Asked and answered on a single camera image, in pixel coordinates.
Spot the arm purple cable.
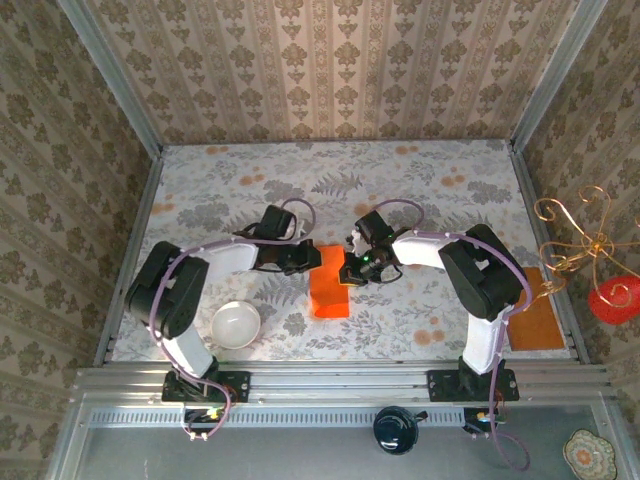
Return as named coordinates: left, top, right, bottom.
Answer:
left=148, top=198, right=318, bottom=442
left=369, top=198, right=534, bottom=473

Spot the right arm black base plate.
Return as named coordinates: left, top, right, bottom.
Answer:
left=426, top=368, right=520, bottom=403

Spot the patterned scalloped coaster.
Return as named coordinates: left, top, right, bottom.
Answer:
left=563, top=428, right=617, bottom=480

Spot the aluminium frame post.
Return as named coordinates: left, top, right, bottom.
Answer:
left=509, top=0, right=609, bottom=151
left=55, top=0, right=166, bottom=159

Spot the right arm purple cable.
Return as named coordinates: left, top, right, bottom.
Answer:
left=369, top=198, right=534, bottom=473

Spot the white bowl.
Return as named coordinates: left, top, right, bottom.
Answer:
left=210, top=299, right=262, bottom=351

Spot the orange-brown rectangular mat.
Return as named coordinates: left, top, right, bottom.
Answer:
left=506, top=266, right=567, bottom=353

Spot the perforated metal cable tray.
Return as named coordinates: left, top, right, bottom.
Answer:
left=87, top=408, right=481, bottom=429

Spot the red apple ornament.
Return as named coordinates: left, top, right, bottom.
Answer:
left=587, top=275, right=640, bottom=326

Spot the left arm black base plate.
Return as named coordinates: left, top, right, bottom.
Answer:
left=161, top=370, right=252, bottom=404

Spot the aluminium front rail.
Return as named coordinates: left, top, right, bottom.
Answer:
left=74, top=360, right=614, bottom=402

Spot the gold wire ornament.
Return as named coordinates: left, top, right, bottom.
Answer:
left=533, top=184, right=640, bottom=301

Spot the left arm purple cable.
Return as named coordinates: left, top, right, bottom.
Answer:
left=148, top=198, right=318, bottom=442

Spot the aluminium side rail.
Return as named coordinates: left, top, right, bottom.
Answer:
left=507, top=139, right=592, bottom=364
left=92, top=149, right=166, bottom=366

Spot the orange cloth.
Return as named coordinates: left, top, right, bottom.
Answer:
left=308, top=244, right=352, bottom=320

